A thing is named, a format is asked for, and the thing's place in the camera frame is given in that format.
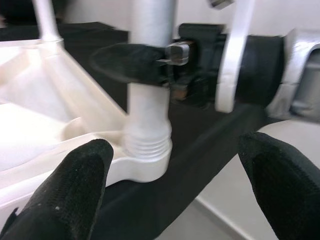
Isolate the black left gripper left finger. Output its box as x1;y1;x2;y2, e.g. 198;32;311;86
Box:
0;138;115;240

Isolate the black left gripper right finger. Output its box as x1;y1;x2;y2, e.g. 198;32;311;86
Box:
236;131;320;240

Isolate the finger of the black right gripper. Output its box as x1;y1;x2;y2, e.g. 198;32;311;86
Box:
89;42;172;86

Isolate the white plastic children table top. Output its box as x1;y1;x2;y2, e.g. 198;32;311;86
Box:
0;37;174;216

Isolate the black tablecloth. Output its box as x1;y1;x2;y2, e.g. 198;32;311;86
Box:
0;21;288;240

